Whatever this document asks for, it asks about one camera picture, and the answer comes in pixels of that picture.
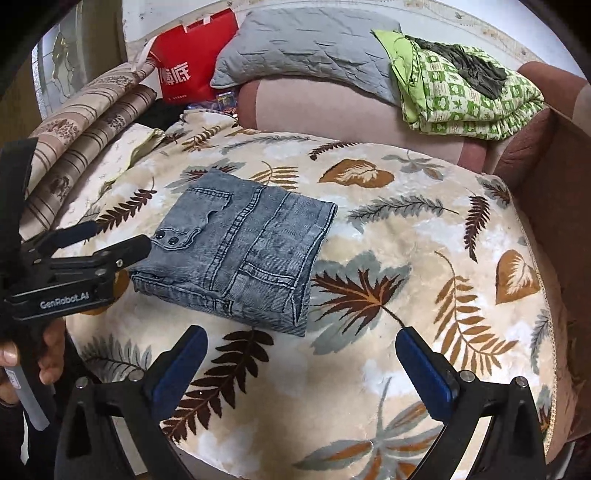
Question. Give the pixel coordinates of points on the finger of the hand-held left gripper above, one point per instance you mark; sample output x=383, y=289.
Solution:
x=131, y=249
x=78, y=232

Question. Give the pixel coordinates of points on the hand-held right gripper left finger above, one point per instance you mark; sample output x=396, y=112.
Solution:
x=180, y=369

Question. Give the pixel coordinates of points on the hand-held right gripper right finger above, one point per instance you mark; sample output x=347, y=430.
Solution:
x=422, y=369

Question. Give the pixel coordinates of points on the blue-grey denim pants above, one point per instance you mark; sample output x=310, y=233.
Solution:
x=258, y=240

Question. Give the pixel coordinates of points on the person's left hand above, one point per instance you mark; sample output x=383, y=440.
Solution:
x=55, y=350

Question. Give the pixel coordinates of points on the striped beige rolled cloth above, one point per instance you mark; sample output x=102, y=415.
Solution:
x=83, y=157
x=92, y=99

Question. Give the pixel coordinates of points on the cream quilt with green lining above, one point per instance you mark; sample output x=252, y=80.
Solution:
x=129, y=143

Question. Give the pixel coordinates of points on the black cloth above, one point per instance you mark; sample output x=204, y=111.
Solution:
x=159, y=115

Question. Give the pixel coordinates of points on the cream leaf-print blanket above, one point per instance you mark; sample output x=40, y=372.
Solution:
x=392, y=221

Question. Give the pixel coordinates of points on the colourful printed packet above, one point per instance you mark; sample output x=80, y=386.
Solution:
x=217, y=104

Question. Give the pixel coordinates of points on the patterned glass door panel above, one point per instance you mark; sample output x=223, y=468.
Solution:
x=78, y=60

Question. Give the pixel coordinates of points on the red paper bag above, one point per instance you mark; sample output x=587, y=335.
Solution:
x=189, y=60

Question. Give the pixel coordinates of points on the green patterned quilt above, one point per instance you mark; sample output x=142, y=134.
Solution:
x=452, y=110

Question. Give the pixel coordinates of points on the grey quilted pillow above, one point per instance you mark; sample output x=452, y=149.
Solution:
x=314, y=46

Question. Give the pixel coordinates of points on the dark grey crumpled cloth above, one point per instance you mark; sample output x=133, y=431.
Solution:
x=471, y=64

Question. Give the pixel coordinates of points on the white bed headboard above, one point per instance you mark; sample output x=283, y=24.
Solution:
x=461, y=18

